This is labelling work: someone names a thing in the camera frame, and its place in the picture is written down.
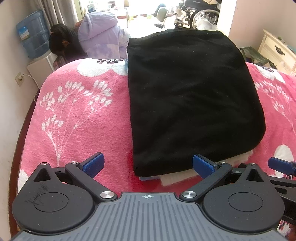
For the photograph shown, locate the black smile t-shirt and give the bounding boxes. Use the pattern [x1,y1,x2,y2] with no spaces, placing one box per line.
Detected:
[127,28,266,177]

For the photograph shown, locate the green folding stool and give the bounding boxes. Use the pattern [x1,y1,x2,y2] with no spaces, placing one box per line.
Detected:
[239,46,269,66]

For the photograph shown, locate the operator right hand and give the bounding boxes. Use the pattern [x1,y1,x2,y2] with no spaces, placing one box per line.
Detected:
[285,224,296,241]

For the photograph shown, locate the pink floral bed blanket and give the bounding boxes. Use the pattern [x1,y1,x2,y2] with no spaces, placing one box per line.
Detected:
[18,59,295,193]

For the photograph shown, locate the cream nightstand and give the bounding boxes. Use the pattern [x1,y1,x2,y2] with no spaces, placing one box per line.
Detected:
[258,30,295,76]

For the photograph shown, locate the white water dispenser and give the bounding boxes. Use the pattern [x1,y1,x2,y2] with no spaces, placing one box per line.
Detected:
[27,51,57,88]

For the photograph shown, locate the blue water jug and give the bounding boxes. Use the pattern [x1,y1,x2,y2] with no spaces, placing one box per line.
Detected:
[16,10,49,59]

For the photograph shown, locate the wheelchair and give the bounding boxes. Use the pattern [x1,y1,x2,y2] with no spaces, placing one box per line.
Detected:
[174,0,222,30]

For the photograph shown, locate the grey curtain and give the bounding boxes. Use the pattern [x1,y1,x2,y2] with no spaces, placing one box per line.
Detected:
[29,0,78,30]

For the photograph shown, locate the wall power outlet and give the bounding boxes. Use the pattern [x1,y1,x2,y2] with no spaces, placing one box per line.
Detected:
[15,72,24,86]

